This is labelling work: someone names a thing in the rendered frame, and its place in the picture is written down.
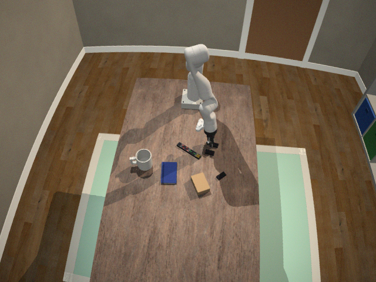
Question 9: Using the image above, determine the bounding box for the tan rectangular box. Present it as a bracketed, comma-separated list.
[191, 172, 210, 195]

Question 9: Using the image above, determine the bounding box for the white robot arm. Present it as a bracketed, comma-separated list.
[184, 44, 218, 133]

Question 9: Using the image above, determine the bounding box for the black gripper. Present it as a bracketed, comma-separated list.
[204, 130, 217, 147]

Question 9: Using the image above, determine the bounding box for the blue notebook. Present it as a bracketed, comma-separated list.
[161, 162, 177, 184]

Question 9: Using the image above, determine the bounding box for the grey mug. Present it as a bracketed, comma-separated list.
[130, 149, 153, 171]

